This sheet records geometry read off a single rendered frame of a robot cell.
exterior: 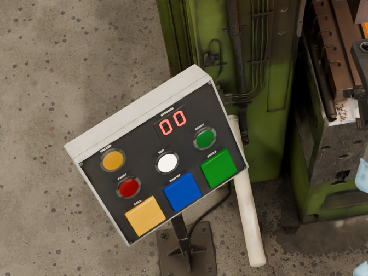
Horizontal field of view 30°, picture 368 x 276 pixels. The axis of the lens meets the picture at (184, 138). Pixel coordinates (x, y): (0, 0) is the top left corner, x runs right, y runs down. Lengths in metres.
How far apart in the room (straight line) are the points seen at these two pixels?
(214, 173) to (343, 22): 0.52
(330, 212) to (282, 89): 0.68
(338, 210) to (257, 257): 0.67
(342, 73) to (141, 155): 0.56
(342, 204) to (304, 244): 0.22
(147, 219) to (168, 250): 1.01
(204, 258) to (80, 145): 1.19
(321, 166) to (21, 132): 1.34
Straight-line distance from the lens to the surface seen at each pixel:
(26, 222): 2.72
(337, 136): 1.81
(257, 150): 2.33
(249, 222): 1.92
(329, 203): 2.47
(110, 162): 1.45
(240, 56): 1.70
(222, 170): 1.58
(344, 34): 1.78
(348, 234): 2.60
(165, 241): 2.58
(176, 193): 1.55
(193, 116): 1.48
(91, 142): 1.45
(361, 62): 1.26
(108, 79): 2.88
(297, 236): 2.58
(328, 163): 1.99
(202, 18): 1.57
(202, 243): 2.56
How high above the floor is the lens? 2.49
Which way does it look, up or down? 66 degrees down
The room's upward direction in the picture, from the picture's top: 12 degrees counter-clockwise
